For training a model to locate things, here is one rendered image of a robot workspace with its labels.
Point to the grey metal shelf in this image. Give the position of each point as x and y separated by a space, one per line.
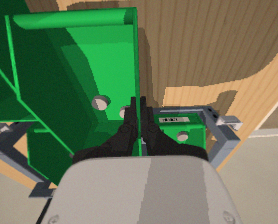
227 140

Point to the green bin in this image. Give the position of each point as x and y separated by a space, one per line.
187 122
11 110
59 70
46 154

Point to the dark grey case with orange latches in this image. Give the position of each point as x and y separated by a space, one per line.
43 213

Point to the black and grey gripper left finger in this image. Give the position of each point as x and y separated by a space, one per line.
119 143

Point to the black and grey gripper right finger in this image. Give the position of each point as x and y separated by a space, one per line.
160 143

